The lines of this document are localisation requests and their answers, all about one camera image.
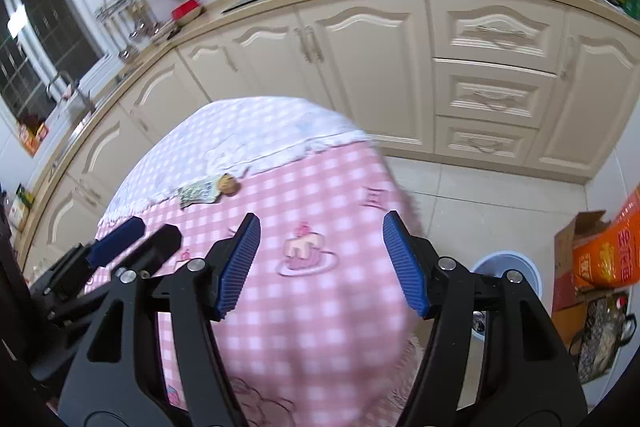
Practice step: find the cardboard box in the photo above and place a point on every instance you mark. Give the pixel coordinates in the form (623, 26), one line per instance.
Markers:
(565, 267)

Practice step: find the green packet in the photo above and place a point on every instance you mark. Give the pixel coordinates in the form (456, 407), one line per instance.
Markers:
(21, 204)

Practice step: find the hanging kitchen utensils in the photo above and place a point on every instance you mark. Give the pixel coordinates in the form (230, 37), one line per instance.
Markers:
(132, 32)

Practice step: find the lilac checkered tablecloth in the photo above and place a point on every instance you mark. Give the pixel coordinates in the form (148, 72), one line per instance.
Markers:
(250, 132)

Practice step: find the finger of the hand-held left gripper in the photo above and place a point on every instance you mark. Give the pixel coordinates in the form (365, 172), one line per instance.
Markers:
(160, 242)
(117, 239)

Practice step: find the medium cream drawer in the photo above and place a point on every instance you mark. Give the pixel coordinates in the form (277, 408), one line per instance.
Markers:
(492, 94)

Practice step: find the green and white wrapper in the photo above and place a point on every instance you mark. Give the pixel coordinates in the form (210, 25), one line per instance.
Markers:
(197, 194)

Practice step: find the short cream drawer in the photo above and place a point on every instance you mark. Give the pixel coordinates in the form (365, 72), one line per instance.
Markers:
(485, 142)

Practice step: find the metal utensil rack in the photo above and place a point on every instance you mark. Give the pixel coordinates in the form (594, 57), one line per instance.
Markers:
(122, 2)

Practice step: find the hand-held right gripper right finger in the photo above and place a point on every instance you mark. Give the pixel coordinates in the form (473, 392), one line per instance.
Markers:
(405, 262)

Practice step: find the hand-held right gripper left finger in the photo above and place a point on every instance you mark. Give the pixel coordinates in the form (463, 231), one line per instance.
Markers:
(237, 262)

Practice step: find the window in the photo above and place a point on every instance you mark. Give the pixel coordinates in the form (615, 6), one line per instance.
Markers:
(45, 32)

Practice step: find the steel sink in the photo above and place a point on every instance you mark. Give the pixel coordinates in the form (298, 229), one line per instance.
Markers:
(100, 107)

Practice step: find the black and white patterned bag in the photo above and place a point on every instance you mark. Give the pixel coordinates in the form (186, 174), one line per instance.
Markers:
(600, 337)

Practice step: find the tall cream drawer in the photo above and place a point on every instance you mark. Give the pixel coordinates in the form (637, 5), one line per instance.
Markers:
(495, 29)

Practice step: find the white dish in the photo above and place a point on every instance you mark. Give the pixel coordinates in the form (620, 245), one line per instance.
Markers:
(162, 34)

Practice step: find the metal faucet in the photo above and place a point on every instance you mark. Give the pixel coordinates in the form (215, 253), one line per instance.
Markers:
(75, 94)

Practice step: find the pink checkered tablecloth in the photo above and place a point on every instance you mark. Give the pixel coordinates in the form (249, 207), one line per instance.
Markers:
(320, 327)

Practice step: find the blue plastic bin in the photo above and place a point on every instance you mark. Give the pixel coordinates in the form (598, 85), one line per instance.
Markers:
(505, 264)

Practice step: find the brown walnut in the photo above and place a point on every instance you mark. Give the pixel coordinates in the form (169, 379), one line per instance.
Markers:
(228, 183)

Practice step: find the orange packet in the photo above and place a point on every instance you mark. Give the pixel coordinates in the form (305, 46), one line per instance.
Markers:
(32, 137)

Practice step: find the cream base cabinet unit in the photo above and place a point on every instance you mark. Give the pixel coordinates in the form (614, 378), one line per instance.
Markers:
(380, 72)

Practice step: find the orange bag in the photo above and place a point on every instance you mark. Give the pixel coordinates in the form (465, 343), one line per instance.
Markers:
(605, 257)

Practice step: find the red bowl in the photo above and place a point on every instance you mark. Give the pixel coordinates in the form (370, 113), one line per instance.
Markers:
(187, 11)

